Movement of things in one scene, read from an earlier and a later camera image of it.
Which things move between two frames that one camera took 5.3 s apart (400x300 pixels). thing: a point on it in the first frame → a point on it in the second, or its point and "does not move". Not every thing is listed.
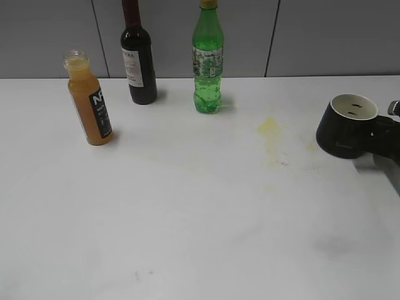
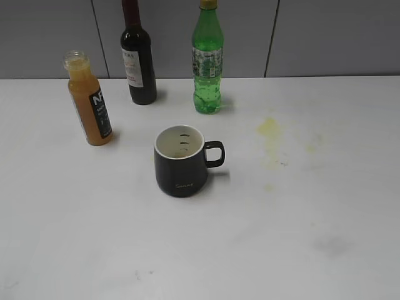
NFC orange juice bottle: [88, 98] does not move
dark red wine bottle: [137, 53] does not move
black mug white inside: [344, 126] → [180, 160]
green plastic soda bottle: [208, 53] does not move
